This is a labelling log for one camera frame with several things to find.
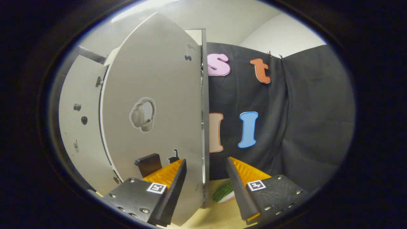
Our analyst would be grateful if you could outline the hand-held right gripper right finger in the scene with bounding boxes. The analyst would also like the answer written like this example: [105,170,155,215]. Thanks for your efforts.
[226,156,311,225]

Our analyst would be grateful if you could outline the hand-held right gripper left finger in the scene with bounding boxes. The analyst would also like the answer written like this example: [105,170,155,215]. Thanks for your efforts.
[100,158,187,227]

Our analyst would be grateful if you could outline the white door with headphone sticker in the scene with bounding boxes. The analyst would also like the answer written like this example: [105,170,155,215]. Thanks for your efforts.
[100,12,204,227]

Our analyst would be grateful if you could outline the white and gray cabinet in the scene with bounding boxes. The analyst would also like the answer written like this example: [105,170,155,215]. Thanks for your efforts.
[75,28,211,209]

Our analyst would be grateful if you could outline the green striped watermelon slice toy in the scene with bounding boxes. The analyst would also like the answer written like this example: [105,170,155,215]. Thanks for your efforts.
[212,180,236,204]

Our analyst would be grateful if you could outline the black backdrop cloth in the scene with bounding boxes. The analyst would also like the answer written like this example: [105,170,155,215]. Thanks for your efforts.
[207,41,356,193]

